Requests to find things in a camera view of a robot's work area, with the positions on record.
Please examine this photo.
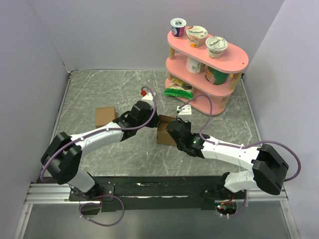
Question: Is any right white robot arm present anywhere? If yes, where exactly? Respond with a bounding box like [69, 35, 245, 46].
[166, 119, 289, 200]

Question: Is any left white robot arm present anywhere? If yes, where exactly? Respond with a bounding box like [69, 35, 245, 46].
[40, 101, 159, 200]

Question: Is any small folded cardboard box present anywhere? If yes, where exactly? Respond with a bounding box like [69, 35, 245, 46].
[95, 107, 117, 128]

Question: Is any green snack bag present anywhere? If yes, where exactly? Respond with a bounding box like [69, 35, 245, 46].
[163, 77, 193, 99]

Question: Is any pink three-tier shelf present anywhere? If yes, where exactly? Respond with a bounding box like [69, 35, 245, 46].
[165, 33, 249, 116]

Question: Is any green can middle shelf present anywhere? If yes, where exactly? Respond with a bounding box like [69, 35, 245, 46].
[205, 66, 230, 85]

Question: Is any white container middle shelf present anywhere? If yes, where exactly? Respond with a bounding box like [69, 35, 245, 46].
[186, 56, 205, 74]

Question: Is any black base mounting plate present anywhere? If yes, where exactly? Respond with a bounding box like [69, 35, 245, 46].
[69, 175, 245, 212]

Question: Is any Chobani white yogurt cup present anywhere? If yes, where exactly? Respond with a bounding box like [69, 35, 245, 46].
[205, 36, 228, 59]

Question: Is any Chobani peach yogurt cup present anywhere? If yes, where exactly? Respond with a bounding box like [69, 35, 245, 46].
[186, 25, 208, 48]

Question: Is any white blue yogurt cup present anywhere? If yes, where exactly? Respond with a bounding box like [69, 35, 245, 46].
[170, 18, 186, 38]

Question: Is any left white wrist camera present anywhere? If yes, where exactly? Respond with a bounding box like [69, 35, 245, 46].
[141, 90, 156, 108]

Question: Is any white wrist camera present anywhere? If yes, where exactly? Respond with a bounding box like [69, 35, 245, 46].
[176, 104, 192, 123]
[141, 90, 156, 108]

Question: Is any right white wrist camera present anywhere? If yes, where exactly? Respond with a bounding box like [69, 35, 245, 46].
[176, 104, 192, 123]

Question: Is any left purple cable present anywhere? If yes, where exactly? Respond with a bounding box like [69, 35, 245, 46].
[39, 86, 158, 227]

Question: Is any purple cable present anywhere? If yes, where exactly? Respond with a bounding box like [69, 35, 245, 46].
[39, 86, 158, 227]
[180, 94, 302, 217]

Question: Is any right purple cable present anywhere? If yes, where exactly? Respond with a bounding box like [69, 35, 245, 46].
[180, 94, 302, 217]

